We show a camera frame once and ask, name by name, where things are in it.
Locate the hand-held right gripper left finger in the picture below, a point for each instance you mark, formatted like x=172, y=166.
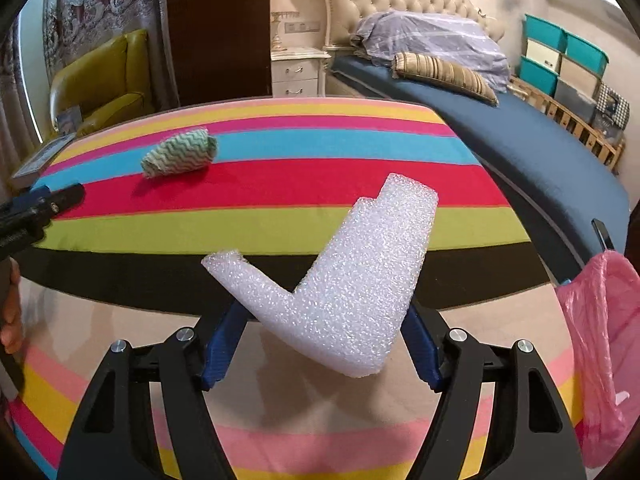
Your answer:
x=220, y=355

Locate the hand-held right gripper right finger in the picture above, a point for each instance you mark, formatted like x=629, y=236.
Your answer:
x=422, y=350

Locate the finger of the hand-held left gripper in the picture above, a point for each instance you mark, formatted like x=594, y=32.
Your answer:
x=37, y=193
x=62, y=197

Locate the white L-shaped foam piece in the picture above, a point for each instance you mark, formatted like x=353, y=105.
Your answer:
x=360, y=280

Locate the pink plastic trash bag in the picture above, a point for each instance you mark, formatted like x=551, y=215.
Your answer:
x=605, y=335

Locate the person's left hand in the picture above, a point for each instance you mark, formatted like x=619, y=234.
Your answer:
x=11, y=310

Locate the flat grey book box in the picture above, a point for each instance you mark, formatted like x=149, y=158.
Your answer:
x=42, y=157

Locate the small grey box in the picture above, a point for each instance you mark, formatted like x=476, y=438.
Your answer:
x=67, y=119

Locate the embroidered grey curtain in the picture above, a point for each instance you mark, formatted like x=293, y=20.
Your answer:
x=7, y=110
x=100, y=0

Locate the green zigzag cloth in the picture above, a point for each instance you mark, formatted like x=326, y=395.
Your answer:
x=175, y=155

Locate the yellow leather armchair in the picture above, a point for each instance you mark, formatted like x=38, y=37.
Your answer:
x=110, y=70

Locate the blue sheeted mattress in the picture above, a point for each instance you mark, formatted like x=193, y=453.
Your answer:
x=540, y=160

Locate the dark wooden wardrobe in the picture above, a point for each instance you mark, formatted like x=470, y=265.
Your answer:
x=220, y=25

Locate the white nightstand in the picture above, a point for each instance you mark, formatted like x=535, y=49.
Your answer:
x=295, y=72

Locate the striped brown pillow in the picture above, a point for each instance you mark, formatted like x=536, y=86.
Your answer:
x=440, y=75

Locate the white table lamp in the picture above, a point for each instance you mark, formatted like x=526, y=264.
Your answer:
x=280, y=0

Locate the houndstooth bag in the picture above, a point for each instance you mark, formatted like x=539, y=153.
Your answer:
x=612, y=105

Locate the blue striped duvet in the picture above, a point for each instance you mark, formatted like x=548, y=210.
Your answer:
x=430, y=35

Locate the stack of storage bins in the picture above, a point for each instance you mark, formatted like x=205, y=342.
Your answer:
x=545, y=35

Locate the wooden crib rail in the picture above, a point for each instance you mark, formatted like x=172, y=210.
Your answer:
x=575, y=125

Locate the wall socket panel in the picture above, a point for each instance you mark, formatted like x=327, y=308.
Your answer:
x=302, y=25

